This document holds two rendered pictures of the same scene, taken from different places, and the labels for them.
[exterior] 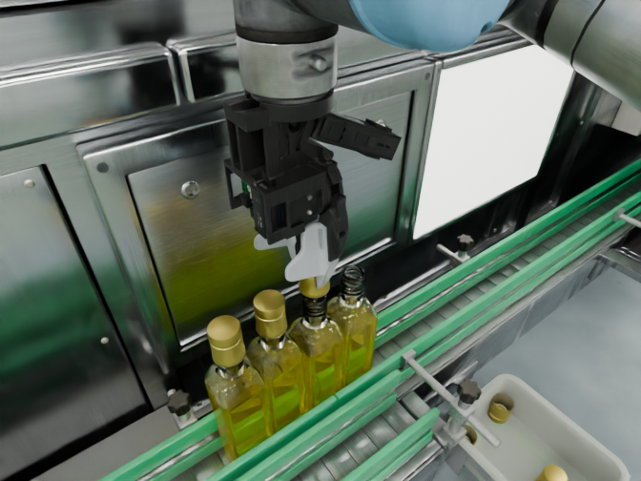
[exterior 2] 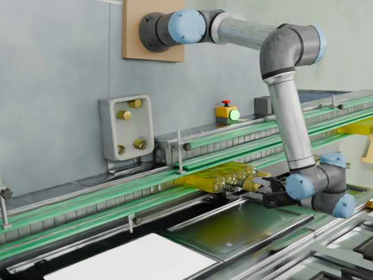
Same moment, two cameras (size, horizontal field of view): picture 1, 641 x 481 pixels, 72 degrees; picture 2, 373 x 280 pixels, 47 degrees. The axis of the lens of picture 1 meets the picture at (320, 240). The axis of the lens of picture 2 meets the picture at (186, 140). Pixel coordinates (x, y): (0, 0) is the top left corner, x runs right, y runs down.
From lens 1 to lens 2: 1.48 m
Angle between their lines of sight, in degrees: 72
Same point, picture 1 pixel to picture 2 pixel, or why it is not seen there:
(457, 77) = (202, 265)
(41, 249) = not seen: hidden behind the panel
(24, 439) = (265, 190)
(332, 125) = not seen: hidden behind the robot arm
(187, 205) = (279, 216)
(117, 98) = (317, 223)
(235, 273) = (244, 211)
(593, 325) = (15, 173)
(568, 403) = (76, 139)
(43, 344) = not seen: hidden behind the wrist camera
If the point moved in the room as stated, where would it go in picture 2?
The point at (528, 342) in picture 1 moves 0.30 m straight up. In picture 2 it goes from (62, 178) to (107, 196)
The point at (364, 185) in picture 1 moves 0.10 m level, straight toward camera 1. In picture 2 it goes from (212, 234) to (225, 208)
